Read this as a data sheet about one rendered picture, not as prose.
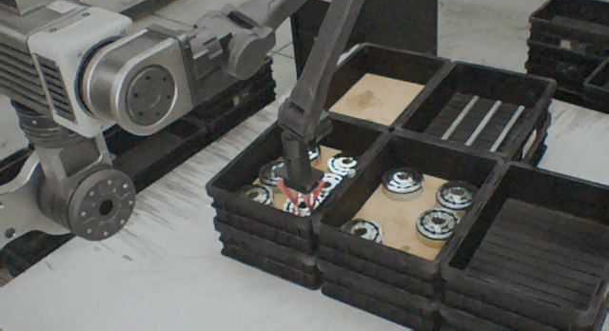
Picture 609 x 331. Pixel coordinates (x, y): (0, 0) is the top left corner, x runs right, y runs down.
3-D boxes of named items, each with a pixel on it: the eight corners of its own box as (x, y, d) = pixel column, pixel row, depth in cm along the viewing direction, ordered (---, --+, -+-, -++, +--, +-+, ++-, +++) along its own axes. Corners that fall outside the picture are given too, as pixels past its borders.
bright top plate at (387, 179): (410, 197, 173) (410, 195, 173) (374, 184, 178) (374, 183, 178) (431, 175, 179) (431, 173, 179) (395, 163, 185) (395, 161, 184)
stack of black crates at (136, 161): (147, 252, 273) (126, 181, 253) (99, 223, 289) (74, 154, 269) (222, 196, 296) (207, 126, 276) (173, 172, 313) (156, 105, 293)
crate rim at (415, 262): (436, 276, 145) (436, 267, 143) (309, 231, 159) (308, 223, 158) (506, 166, 171) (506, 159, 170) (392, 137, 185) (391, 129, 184)
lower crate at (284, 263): (317, 297, 171) (312, 260, 164) (217, 257, 185) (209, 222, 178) (393, 200, 197) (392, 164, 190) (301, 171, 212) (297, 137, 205)
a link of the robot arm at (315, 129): (278, 105, 155) (308, 125, 152) (311, 82, 162) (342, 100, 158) (272, 145, 163) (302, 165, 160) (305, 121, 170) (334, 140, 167)
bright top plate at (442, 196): (466, 214, 166) (466, 212, 166) (428, 200, 172) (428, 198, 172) (486, 190, 173) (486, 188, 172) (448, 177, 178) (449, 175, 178)
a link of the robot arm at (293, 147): (275, 132, 158) (295, 140, 155) (295, 118, 163) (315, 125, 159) (279, 158, 162) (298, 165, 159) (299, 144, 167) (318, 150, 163)
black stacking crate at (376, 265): (435, 308, 151) (436, 268, 144) (314, 262, 165) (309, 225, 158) (502, 199, 177) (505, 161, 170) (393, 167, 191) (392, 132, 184)
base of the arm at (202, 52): (159, 94, 116) (142, 26, 109) (196, 72, 121) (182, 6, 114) (196, 108, 111) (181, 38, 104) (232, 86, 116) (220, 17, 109)
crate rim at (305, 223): (309, 231, 159) (308, 223, 158) (203, 194, 173) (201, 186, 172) (391, 137, 185) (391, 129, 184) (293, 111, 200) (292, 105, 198)
